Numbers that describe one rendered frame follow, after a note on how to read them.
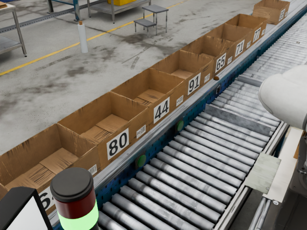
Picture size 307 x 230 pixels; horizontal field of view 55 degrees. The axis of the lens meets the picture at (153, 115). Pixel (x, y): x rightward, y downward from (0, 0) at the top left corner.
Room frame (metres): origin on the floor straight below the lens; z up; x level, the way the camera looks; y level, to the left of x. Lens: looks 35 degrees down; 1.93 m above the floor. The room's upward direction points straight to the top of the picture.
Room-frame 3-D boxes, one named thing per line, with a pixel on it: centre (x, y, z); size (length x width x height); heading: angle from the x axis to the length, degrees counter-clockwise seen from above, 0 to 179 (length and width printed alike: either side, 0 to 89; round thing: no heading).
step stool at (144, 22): (5.49, 0.05, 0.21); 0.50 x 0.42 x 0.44; 128
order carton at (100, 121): (1.26, 0.26, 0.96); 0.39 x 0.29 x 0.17; 144
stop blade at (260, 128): (1.60, -0.55, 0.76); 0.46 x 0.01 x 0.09; 54
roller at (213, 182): (1.15, -0.23, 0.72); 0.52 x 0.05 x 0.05; 54
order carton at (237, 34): (2.52, -0.66, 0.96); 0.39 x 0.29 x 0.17; 143
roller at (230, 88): (1.94, -0.80, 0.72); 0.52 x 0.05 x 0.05; 54
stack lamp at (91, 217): (0.25, 0.10, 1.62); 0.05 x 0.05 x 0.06
